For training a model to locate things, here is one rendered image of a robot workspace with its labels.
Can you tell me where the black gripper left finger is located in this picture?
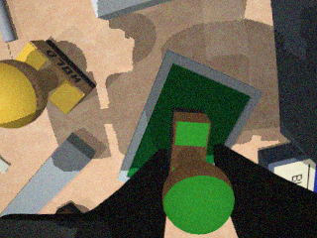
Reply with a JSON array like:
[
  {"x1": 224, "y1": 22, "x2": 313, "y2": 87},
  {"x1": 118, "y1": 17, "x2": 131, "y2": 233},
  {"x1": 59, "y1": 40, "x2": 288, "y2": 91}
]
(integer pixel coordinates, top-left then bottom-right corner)
[{"x1": 0, "y1": 149, "x2": 169, "y2": 238}]

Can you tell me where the pale grey card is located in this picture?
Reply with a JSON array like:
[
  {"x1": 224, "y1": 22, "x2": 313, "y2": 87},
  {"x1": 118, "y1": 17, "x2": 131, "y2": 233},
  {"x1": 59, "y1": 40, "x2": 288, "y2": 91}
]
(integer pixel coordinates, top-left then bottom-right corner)
[{"x1": 0, "y1": 156, "x2": 9, "y2": 175}]

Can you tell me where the blue stamp pad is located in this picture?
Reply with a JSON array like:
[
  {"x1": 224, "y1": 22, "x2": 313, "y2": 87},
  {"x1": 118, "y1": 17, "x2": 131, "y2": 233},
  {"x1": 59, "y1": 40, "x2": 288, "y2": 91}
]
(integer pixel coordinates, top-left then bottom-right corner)
[{"x1": 258, "y1": 143, "x2": 317, "y2": 192}]

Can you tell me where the green ink pad in grey tray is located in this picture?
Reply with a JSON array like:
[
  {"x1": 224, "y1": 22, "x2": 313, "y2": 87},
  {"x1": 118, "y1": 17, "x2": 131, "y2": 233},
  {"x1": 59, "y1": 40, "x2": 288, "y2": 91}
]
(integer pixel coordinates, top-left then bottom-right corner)
[{"x1": 117, "y1": 50, "x2": 263, "y2": 182}]

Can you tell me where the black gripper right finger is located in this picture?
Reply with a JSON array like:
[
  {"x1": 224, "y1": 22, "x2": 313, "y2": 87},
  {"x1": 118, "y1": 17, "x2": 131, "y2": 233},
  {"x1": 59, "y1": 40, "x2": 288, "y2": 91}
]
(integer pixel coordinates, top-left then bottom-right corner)
[{"x1": 213, "y1": 144, "x2": 317, "y2": 238}]

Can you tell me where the yellow hand stamp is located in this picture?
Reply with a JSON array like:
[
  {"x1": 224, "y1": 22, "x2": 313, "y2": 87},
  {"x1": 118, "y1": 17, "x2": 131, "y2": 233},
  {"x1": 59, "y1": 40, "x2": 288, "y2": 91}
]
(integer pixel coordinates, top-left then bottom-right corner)
[{"x1": 0, "y1": 40, "x2": 96, "y2": 129}]

